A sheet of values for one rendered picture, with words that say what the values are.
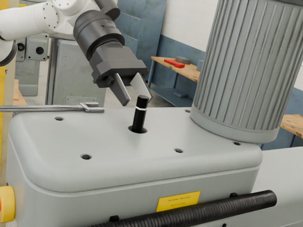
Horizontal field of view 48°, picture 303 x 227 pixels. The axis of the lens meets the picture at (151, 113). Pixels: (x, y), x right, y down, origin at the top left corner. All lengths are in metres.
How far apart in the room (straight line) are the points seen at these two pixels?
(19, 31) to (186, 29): 6.80
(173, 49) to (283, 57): 7.18
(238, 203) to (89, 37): 0.43
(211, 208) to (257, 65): 0.28
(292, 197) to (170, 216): 0.43
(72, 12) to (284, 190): 0.64
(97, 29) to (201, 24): 6.53
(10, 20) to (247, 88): 0.54
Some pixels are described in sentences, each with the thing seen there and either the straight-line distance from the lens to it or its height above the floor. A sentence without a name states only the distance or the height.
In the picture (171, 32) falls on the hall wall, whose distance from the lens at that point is 8.01.
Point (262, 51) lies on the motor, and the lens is 0.67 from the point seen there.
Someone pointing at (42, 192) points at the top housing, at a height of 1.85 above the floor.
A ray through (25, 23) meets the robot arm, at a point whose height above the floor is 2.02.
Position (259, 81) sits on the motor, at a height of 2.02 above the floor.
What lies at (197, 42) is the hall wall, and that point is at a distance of 7.21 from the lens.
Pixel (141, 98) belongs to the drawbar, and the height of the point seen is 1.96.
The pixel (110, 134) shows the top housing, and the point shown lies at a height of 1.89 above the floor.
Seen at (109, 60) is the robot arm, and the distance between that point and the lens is 0.65.
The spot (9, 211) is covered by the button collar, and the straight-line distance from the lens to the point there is 0.62.
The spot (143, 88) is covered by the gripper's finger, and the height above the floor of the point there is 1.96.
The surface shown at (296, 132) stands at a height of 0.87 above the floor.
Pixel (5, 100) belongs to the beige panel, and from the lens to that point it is 2.42.
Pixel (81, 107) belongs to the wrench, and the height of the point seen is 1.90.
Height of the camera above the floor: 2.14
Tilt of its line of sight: 20 degrees down
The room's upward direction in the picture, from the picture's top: 12 degrees clockwise
